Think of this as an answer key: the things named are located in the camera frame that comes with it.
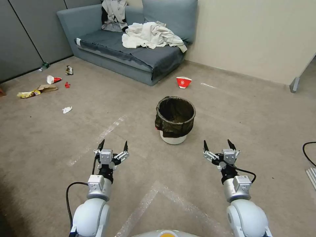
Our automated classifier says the silver aluminium rail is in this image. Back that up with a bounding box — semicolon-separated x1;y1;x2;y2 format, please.
305;167;316;191

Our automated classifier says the white red paper cup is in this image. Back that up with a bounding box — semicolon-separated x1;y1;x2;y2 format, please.
46;75;63;85

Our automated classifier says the yellow snack wrapper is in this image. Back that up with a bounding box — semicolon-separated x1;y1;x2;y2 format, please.
17;90;41;99

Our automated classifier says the black floor cable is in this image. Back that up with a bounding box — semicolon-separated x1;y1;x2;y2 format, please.
302;142;316;166

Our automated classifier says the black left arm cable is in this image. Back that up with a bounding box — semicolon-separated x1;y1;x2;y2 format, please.
65;150;99;229

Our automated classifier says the black trash bag liner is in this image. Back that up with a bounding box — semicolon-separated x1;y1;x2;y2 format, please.
154;95;196;139

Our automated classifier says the grey white garment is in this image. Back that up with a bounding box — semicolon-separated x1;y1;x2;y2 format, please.
101;0;129;33

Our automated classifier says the brown paper bag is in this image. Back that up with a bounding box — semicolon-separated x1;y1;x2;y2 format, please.
36;84;59;93

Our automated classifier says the white trash can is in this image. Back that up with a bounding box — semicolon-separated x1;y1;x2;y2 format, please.
159;130;187;145

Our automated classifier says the grey blue sofa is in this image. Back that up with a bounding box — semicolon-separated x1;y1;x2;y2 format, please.
56;0;198;87

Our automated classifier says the grey blue sofa cushion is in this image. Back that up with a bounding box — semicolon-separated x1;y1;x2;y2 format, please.
142;0;198;45

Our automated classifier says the crumpled white cloth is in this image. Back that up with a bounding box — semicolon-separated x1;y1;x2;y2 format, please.
121;21;188;53

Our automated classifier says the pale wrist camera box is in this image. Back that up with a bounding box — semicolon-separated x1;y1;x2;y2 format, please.
99;148;114;165
221;148;236;164

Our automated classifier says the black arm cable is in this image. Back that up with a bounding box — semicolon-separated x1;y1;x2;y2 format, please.
65;150;99;229
231;166;256;185

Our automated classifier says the white robot front shell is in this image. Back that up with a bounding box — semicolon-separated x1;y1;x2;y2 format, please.
134;229;196;237

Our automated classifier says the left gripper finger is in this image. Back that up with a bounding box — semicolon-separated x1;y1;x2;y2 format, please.
93;139;105;160
113;140;130;164

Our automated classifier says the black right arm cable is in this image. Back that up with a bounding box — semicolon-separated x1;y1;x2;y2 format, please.
231;166;256;185

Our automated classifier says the grey partition foot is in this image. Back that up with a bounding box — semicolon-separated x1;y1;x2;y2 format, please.
290;77;301;93

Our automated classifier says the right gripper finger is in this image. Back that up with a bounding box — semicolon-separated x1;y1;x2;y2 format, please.
202;140;219;164
227;139;241;160

